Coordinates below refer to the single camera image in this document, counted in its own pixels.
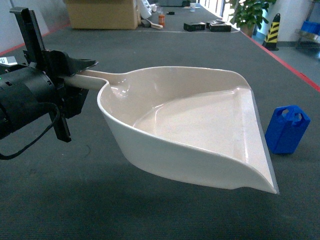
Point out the black flat box left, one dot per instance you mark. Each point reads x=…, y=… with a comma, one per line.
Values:
x=194, y=26

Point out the wooden brush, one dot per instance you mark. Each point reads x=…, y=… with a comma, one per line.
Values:
x=154, y=25

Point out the orange drink bottle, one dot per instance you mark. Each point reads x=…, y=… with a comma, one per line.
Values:
x=161, y=20

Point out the yellow black traffic cone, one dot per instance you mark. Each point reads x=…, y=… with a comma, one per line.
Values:
x=271, y=39

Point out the black flat box right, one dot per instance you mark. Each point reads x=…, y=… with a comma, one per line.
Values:
x=218, y=26

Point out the large cardboard box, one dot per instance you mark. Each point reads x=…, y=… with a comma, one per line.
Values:
x=103, y=14

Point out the beige plastic dustpan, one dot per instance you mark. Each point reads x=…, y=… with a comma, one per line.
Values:
x=189, y=124

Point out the blue plastic block part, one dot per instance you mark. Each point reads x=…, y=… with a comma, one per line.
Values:
x=286, y=128

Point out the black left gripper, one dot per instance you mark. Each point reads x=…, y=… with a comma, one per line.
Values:
x=63, y=102

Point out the potted green plant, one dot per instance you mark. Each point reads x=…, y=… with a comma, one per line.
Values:
x=249, y=13

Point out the black flat box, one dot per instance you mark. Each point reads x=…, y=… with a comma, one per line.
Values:
x=218, y=26
x=194, y=26

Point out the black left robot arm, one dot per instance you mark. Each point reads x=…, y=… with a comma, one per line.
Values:
x=18, y=107

